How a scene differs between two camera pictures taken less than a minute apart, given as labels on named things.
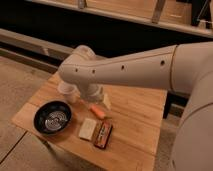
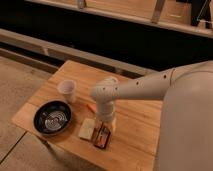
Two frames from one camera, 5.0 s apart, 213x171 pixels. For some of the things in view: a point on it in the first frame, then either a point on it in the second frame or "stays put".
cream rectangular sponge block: x=87 y=129 stays put
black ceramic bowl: x=52 y=117 stays put
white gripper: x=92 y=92 -> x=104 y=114
